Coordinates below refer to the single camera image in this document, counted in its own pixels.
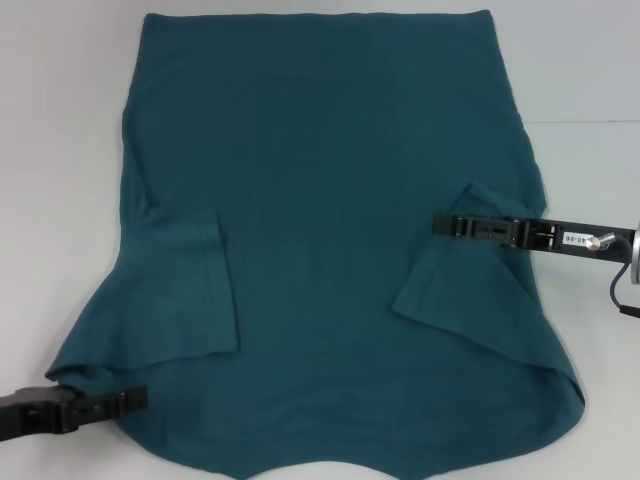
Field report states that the blue teal shirt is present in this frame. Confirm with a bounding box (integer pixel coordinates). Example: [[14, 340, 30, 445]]
[[45, 8, 587, 480]]

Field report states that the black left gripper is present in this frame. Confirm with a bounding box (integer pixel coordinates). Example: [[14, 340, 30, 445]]
[[0, 384, 149, 445]]

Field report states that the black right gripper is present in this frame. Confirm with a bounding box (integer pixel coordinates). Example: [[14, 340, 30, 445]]
[[432, 212, 639, 266]]

